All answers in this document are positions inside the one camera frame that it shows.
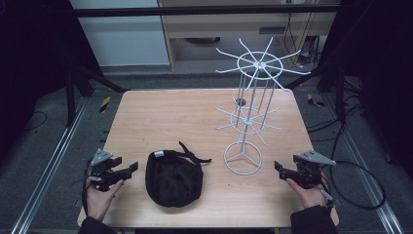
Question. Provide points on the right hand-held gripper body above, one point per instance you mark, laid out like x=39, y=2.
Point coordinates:
x=308, y=172

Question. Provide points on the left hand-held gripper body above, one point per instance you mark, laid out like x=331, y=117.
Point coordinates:
x=103, y=174

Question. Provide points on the person's right hand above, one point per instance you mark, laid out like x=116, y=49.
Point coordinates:
x=311, y=196

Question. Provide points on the person's left hand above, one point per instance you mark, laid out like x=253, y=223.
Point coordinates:
x=99, y=203

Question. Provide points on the black cap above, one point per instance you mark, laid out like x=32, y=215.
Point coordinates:
x=173, y=180

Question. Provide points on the yellow black tape strip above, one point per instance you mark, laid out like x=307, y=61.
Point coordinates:
x=314, y=100
x=105, y=104

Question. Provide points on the black metal stand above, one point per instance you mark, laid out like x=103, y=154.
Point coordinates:
x=69, y=97
x=340, y=97

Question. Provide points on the white cabinet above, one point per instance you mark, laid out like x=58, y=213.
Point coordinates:
x=126, y=39

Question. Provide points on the black curtain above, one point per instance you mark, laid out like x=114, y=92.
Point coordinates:
x=380, y=65
x=29, y=65

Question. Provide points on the wooden desk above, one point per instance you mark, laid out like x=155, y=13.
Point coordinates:
x=233, y=24

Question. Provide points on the black horizontal bar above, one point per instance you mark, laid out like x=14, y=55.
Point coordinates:
x=195, y=10

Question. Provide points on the aluminium floor rail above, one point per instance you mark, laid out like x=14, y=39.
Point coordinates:
x=48, y=169
x=367, y=175

